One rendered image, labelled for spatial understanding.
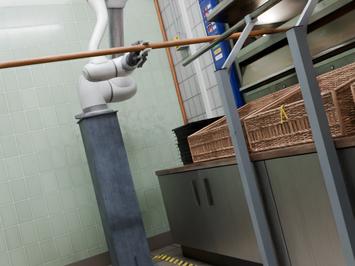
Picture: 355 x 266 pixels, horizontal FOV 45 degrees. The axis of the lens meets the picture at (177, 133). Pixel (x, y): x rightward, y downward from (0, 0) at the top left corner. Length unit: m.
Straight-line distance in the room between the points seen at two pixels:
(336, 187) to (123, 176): 1.51
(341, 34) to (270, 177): 0.75
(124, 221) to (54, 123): 0.97
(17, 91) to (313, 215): 2.25
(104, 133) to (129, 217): 0.52
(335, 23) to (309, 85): 0.80
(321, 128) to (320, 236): 0.42
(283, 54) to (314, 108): 1.05
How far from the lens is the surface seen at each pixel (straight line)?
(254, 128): 1.85
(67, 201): 3.17
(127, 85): 2.79
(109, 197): 2.60
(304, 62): 1.41
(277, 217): 1.79
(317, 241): 1.65
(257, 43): 2.57
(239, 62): 2.74
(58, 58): 2.01
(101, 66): 2.35
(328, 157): 1.40
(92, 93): 2.67
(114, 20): 2.77
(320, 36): 2.21
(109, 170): 2.61
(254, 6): 2.60
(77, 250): 3.20
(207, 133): 2.19
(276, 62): 2.46
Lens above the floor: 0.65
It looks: 3 degrees up
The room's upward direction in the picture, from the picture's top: 14 degrees counter-clockwise
